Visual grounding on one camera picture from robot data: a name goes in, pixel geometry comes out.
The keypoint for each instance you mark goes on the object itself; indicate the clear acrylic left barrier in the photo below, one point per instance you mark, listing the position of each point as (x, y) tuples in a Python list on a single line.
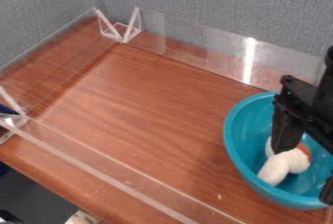
[(23, 33)]

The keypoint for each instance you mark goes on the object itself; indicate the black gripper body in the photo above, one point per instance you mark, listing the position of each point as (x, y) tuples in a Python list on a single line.
[(312, 101)]

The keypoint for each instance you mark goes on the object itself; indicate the clear acrylic barrier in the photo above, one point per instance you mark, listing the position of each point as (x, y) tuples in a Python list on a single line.
[(241, 58), (114, 173), (23, 33)]

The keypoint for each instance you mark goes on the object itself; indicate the clear acrylic front barrier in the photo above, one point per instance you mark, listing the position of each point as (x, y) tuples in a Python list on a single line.
[(114, 173)]

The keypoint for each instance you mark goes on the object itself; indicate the blue plastic bowl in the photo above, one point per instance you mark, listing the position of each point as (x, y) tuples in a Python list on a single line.
[(247, 130)]

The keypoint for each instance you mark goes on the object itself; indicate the white red plush mushroom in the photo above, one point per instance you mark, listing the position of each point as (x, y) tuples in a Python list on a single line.
[(291, 162)]

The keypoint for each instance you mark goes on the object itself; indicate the clear acrylic back barrier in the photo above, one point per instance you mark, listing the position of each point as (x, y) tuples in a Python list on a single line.
[(241, 58)]

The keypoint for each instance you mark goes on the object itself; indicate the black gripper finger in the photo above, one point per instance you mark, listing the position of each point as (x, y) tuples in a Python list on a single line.
[(327, 188), (288, 130)]

